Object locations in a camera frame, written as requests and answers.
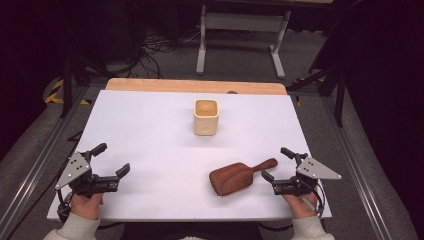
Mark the person's left hand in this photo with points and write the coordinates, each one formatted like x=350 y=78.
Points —
x=86 y=206

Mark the black metal stand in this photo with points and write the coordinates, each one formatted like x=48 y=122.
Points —
x=339 y=100
x=68 y=86

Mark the yellow black hazard tape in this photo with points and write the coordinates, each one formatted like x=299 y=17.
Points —
x=53 y=96

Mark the grey metal table frame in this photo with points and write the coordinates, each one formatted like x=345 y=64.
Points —
x=245 y=22

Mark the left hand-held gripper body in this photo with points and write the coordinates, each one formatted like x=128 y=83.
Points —
x=76 y=168

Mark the white board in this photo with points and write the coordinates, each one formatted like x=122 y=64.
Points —
x=160 y=160

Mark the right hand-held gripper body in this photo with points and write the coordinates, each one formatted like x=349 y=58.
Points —
x=313 y=169

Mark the aluminium rail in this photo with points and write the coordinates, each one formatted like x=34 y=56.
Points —
x=360 y=173
x=36 y=166

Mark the wooden hair brush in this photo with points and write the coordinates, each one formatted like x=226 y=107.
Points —
x=233 y=178

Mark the person's right hand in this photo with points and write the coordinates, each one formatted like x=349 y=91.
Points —
x=301 y=206

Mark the beige square cup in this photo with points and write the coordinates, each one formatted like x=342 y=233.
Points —
x=206 y=124

